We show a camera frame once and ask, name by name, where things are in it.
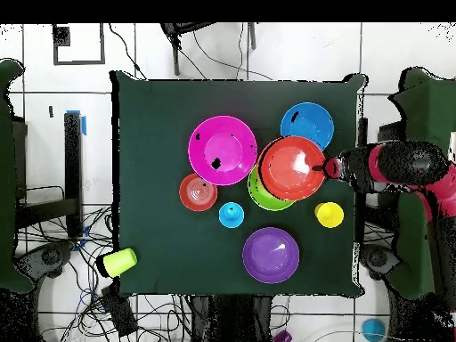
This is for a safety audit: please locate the tangled cable bundle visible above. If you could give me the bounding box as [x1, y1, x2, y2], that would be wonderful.
[15, 204, 190, 342]

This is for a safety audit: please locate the light green cup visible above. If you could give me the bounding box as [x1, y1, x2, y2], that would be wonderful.
[102, 247, 139, 279]

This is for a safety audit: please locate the large pink bowl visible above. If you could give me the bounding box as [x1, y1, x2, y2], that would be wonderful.
[187, 114, 258, 187]

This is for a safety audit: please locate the yellow cup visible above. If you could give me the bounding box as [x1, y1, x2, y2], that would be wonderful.
[313, 201, 346, 229]

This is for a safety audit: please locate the light blue cup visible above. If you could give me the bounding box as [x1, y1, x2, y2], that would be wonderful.
[217, 201, 246, 229]

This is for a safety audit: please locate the black camera tripod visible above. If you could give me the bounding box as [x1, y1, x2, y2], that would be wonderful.
[159, 22, 257, 77]

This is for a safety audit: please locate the light blue round object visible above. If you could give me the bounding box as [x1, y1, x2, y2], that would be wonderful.
[361, 318, 388, 342]

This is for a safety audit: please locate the black metal frame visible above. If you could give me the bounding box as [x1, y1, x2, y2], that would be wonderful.
[15, 111, 86, 240]

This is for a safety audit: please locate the blue tape strip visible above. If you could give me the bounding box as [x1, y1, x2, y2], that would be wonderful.
[65, 109, 87, 136]

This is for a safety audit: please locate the dark green table cloth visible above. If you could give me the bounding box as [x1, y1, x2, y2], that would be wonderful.
[110, 69, 368, 299]

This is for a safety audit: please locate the green bowl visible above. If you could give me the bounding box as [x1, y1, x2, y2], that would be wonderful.
[247, 164, 297, 212]

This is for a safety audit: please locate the large light blue bowl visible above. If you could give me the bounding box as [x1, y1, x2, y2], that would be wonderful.
[280, 102, 335, 151]

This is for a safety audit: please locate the black cable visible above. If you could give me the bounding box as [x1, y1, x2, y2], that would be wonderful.
[107, 22, 149, 81]

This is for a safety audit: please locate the purple bowl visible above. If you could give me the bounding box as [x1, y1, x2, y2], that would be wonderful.
[241, 226, 301, 285]

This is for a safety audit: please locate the black rectangular box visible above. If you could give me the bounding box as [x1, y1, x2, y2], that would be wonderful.
[100, 284, 139, 338]

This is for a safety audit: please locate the small orange bowl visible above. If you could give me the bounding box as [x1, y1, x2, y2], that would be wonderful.
[178, 173, 219, 213]

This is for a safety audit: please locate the large orange bowl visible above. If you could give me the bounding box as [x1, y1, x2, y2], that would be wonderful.
[256, 134, 328, 202]

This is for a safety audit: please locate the green cloth side table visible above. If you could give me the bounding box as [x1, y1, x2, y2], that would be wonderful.
[389, 67, 456, 300]
[0, 58, 35, 294]

